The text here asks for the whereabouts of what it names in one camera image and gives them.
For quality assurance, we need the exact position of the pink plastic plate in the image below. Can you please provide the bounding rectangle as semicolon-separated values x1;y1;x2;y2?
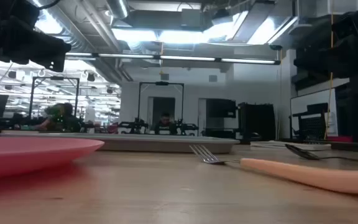
0;136;105;180

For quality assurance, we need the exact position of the grey serving tray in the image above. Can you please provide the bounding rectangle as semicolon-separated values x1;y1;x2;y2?
0;132;241;154

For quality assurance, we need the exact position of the dark metal spoon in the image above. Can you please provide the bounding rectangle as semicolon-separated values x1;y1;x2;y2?
285;143;358;166

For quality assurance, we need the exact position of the person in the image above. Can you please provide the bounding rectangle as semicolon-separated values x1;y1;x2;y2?
153;112;179;136
34;102;83;133

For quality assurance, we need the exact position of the long ceiling light bar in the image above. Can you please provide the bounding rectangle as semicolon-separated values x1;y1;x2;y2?
65;52;282;66

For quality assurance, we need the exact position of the black monitor on stand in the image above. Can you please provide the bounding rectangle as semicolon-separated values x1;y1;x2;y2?
205;98;238;119

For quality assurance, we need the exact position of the black cabinet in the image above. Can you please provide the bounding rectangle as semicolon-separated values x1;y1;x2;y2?
237;102;277;142

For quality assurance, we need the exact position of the white board panel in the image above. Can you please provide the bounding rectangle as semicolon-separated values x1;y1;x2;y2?
290;88;339;138

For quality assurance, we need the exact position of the black mesh cart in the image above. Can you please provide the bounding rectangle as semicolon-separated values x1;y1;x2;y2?
288;103;329;141

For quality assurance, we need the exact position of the red box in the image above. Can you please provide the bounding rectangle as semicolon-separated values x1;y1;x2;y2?
326;135;354;143

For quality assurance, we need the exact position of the black metal rig frame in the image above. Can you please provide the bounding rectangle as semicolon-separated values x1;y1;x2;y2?
137;81;185;133
28;76;81;121

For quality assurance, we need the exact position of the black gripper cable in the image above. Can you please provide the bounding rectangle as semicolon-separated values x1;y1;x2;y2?
37;0;61;10

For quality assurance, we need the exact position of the silver ceiling duct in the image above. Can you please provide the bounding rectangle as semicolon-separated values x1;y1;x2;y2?
105;0;129;20

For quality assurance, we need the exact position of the fork with peach handle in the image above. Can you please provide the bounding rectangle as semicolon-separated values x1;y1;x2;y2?
189;144;358;199

